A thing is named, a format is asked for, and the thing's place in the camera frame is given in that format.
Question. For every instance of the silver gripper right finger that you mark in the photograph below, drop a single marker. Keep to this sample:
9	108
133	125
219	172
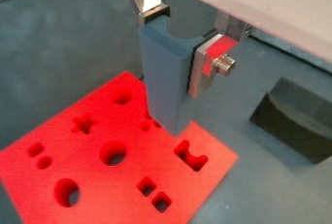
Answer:
211	58

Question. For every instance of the blue arch block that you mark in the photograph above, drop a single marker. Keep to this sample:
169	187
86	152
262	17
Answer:
167	56

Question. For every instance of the red shape sorter board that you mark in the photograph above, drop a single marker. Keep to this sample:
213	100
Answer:
101	164

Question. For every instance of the black fixture block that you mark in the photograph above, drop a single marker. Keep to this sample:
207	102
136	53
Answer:
298	117

